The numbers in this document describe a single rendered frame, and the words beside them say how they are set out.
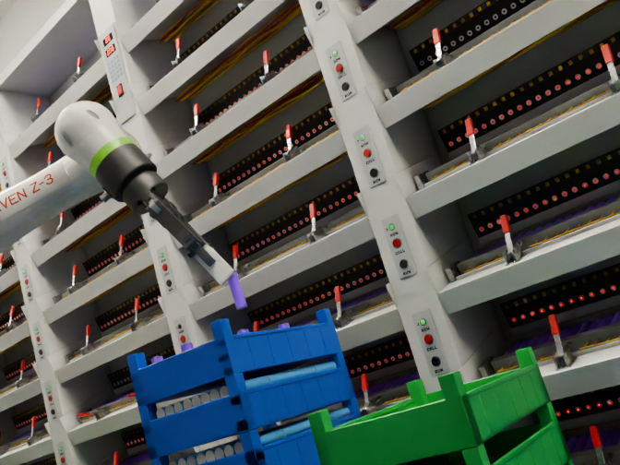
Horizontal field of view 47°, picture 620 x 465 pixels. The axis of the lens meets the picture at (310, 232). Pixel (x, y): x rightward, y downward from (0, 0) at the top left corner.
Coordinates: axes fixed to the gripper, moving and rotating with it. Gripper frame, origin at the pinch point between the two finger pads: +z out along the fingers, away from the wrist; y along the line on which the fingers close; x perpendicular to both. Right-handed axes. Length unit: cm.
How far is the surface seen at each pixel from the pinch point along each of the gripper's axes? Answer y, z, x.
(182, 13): -63, -78, 36
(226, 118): -44, -37, 22
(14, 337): -112, -67, -77
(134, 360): 8.2, 3.8, -18.4
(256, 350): 10.3, 16.8, -3.3
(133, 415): -80, -11, -53
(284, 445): 10.0, 29.3, -9.8
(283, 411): 8.3, 25.8, -7.0
